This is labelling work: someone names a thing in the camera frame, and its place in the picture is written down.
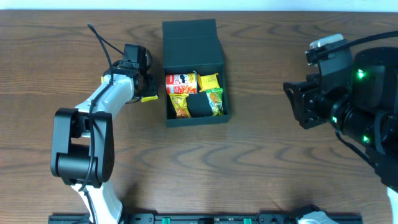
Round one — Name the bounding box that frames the red Pringles can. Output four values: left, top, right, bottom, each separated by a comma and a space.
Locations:
165, 73, 198, 95

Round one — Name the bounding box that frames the yellow orange snack packet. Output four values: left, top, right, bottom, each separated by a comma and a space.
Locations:
169, 93, 191, 119

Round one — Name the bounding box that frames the dark green box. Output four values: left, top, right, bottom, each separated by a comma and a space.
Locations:
162, 19, 230, 128

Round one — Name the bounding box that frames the yellow square snack packet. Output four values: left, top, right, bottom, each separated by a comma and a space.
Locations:
198, 73, 220, 92

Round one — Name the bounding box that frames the green yellow snack packet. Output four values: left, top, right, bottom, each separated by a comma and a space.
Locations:
206, 88, 224, 116

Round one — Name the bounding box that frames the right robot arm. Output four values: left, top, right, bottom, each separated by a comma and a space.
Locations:
283, 47, 397, 223

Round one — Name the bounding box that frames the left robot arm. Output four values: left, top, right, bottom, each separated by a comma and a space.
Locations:
48, 68, 158, 223

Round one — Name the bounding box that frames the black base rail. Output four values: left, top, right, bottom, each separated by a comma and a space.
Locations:
48, 213, 363, 224

